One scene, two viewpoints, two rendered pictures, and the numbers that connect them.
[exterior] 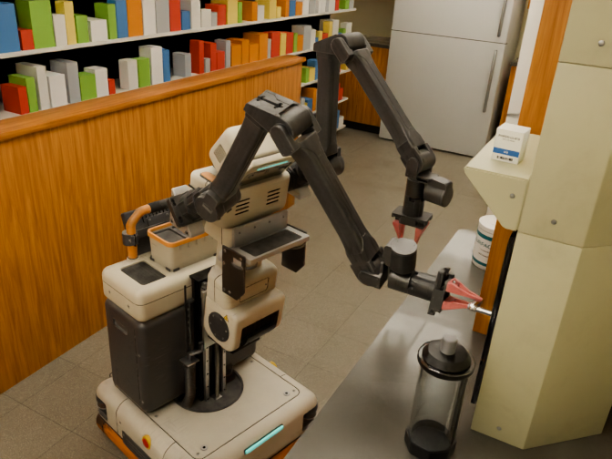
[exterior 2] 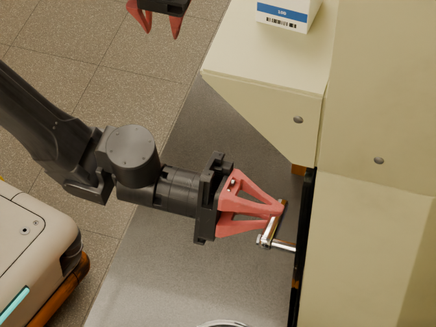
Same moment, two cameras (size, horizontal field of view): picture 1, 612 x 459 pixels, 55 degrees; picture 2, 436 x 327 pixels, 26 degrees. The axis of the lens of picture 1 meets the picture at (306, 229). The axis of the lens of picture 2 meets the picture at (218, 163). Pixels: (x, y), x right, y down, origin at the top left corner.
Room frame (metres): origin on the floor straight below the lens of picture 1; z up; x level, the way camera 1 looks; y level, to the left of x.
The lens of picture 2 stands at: (0.43, -0.19, 2.10)
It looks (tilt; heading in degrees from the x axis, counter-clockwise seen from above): 50 degrees down; 350
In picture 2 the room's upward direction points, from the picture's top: straight up
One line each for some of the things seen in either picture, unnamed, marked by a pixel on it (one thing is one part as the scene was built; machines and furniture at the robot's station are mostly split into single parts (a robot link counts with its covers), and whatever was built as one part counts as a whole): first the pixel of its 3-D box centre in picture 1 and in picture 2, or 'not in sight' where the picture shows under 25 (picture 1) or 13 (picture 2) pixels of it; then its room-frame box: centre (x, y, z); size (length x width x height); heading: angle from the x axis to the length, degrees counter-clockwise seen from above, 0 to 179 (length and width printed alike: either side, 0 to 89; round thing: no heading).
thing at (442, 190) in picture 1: (431, 179); not in sight; (1.50, -0.33, 1.31); 0.11 x 0.09 x 0.12; 49
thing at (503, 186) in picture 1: (508, 174); (301, 10); (1.14, -0.40, 1.46); 0.32 x 0.12 x 0.10; 153
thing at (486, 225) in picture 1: (495, 243); not in sight; (1.74, -0.62, 1.02); 0.13 x 0.13 x 0.15
